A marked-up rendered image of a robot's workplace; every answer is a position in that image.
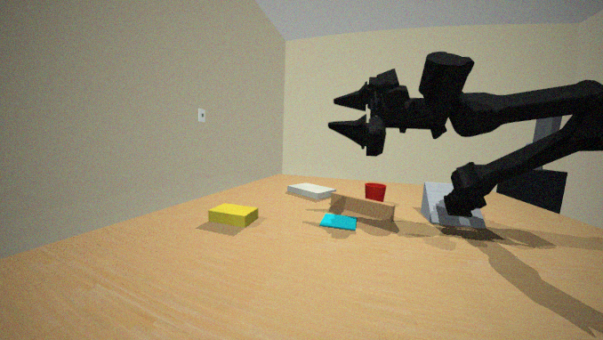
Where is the yellow flat block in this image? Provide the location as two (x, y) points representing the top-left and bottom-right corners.
(208, 203), (259, 228)

